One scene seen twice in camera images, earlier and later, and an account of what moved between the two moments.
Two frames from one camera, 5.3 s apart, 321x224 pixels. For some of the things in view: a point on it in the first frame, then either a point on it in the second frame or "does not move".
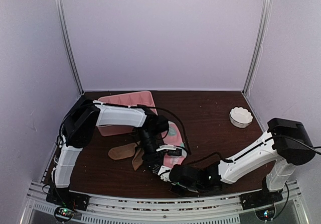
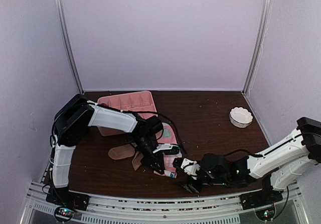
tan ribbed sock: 127,151 does not move
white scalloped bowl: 240,117 does not move
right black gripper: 176,192 -> 191,187
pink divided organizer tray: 144,98 does not move
